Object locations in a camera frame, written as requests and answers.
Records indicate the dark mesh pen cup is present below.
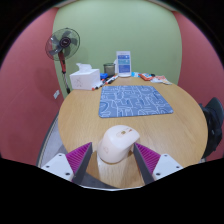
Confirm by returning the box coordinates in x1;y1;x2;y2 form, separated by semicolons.
103;62;116;77

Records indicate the white and orange snack packet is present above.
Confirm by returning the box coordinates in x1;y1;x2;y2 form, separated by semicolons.
150;75;173;86

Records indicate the blue patterned mouse pad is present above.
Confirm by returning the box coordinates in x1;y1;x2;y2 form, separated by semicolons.
98;85;175;119

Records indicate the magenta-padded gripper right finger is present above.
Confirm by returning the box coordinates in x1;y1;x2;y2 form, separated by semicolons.
133;142;184;186

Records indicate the cream computer mouse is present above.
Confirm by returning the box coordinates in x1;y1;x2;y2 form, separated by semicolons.
96;124;141;164

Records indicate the white and blue sign stand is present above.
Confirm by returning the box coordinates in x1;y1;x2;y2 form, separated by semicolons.
115;50;132;78

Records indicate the black-capped whiteboard marker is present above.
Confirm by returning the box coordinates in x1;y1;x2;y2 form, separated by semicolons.
95;78;108;90

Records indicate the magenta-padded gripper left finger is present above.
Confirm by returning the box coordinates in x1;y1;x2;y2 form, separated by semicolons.
41;142;93;186

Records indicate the white tissue box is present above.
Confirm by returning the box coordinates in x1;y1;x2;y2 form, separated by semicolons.
69;62;101;91

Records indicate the black office chair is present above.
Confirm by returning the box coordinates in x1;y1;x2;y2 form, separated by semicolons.
199;97;224;160

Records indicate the black and red standing fan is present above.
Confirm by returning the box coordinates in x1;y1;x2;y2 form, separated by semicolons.
45;27;81;95

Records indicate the red-capped whiteboard marker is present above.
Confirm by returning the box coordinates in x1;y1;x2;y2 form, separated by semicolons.
105;75;119;85

